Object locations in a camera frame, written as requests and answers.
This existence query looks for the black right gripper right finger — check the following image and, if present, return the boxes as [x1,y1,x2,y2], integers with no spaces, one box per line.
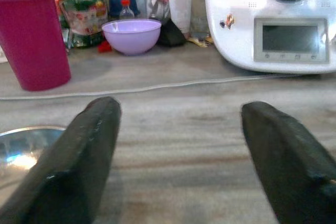
[240,101,336,224]

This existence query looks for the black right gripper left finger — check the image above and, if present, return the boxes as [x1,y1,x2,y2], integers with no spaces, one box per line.
[0,96,122,224]

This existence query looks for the shiny steel bowl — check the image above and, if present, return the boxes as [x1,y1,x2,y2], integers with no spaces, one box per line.
[0,126,66,186]

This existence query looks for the small red plastic piece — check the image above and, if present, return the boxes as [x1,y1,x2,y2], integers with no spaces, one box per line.
[97,40,112,53]

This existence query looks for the magenta plastic container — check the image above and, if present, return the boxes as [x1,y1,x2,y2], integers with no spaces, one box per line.
[0,0,72,92]

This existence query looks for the lilac plastic bowl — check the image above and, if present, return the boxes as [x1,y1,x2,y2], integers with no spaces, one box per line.
[101,18,162,56]

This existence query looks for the white kitchen food processor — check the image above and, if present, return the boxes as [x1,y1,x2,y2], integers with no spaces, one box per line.
[204,0,336,74]

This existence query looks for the printed plastic food bag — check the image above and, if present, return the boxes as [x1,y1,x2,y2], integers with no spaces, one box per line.
[55,0,109,49]

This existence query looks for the yellow wrapper scrap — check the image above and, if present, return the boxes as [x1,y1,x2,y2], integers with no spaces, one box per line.
[186,36,214,48]

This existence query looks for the black triangular pouch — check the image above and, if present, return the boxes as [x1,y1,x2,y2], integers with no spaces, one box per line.
[156,19,186,47]

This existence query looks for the small red-capped clear bottle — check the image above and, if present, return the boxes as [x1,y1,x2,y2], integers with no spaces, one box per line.
[119,0,135,20]

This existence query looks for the clear plastic measuring jug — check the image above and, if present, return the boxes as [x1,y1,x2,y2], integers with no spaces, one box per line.
[141,0,172,24]

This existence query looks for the white power cable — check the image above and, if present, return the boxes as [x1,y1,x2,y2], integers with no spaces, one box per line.
[0,73,308,101]

